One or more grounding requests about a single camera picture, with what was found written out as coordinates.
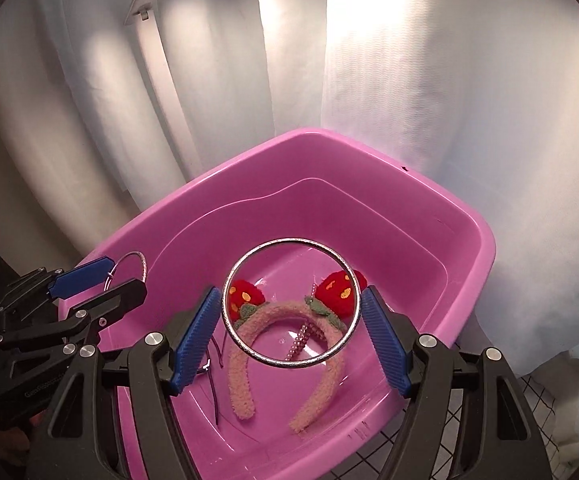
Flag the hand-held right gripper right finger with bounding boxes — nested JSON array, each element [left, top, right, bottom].
[[360, 285, 553, 480]]

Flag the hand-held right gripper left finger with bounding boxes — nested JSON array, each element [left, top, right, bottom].
[[26, 285, 222, 480]]

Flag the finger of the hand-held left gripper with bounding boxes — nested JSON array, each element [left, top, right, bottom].
[[0, 256, 116, 317], [0, 277, 148, 361]]

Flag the thin metal hairpin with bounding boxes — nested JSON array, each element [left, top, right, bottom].
[[202, 342, 227, 423]]

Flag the small silver bangle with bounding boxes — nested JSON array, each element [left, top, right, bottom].
[[103, 251, 149, 293]]

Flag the pink strawberry headband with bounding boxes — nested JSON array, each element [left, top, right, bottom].
[[226, 269, 370, 433]]

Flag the pearl hair clip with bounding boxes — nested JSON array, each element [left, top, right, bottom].
[[284, 282, 320, 361]]

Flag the large silver bangle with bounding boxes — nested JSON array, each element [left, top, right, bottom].
[[222, 237, 361, 368]]

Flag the pink plastic basin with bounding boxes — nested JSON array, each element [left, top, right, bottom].
[[58, 127, 496, 480]]

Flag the person's left hand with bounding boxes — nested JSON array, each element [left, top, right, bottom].
[[0, 410, 37, 466]]

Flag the white checkered cloth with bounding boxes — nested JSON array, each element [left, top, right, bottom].
[[364, 365, 560, 480]]

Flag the white smooth curtain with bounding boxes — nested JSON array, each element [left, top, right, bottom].
[[0, 0, 330, 221]]

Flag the white sheer curtain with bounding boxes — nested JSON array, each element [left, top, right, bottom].
[[319, 0, 579, 381]]

